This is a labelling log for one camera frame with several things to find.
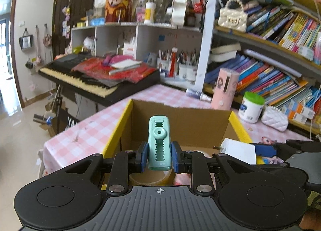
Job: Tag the thick beige book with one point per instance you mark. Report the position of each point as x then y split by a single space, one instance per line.
225 51

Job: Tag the pale rolled poster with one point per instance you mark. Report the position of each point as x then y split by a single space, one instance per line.
273 62

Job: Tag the pile of small orange boxes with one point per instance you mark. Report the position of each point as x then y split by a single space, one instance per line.
298 113

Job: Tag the grey tote bag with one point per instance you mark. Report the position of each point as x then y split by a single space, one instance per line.
25 41

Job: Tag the blue tissue pack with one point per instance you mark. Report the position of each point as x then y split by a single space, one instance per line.
97 21

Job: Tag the cream quilted handbag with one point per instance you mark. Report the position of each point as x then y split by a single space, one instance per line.
232 17

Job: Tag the black keyboard stand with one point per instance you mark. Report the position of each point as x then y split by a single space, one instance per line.
60 110

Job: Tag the white plastic bag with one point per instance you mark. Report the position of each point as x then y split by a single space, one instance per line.
89 43

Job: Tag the pink cylinder appliance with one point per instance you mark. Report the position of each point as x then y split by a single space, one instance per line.
223 90

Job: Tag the fortune god figure box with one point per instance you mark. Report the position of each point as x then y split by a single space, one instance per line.
117 5

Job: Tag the row of colourful books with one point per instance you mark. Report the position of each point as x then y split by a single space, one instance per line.
263 80

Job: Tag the mint green correction tape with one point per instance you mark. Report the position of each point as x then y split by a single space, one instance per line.
159 145

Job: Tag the red hanging tassel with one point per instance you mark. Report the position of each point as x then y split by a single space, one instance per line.
173 62

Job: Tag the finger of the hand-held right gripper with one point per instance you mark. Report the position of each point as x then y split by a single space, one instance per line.
263 150

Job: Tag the wooden bookshelf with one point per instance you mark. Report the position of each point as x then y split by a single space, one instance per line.
208 32

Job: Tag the white red-striped box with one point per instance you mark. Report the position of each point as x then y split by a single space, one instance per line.
130 51

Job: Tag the pink plush paw toy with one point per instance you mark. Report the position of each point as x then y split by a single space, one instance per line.
183 179

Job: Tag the white shelf unit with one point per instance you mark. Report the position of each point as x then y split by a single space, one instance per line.
150 35

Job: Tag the white bottle yellow label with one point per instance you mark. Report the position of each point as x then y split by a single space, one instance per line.
149 13

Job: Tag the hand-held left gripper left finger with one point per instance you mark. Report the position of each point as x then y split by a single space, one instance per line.
144 158

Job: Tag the white quilted pouch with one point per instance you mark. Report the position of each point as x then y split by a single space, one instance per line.
274 119

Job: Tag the pink hanging bag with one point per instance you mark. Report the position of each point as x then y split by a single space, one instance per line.
47 39

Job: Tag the white power adapter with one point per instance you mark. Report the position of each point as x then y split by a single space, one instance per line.
238 150

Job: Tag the shelf of thin children's books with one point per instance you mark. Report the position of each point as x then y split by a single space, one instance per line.
291 30

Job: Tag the person's right forearm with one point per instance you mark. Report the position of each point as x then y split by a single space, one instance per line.
313 211

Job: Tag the white notebook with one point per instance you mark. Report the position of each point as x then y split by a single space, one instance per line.
125 65

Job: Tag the black electronic keyboard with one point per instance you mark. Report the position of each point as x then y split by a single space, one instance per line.
100 93

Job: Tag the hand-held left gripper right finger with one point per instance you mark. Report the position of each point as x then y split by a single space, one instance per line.
175 158

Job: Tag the dark wooden door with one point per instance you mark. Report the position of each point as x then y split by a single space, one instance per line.
75 2

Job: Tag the white ribbon roll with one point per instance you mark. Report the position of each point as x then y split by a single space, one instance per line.
179 10

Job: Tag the white pen cup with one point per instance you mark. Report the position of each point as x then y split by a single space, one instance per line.
164 66
182 71
192 74

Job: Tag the yellow cardboard box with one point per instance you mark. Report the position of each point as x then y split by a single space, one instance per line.
188 125

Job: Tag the white jar green lid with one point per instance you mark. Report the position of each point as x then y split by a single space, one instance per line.
250 110

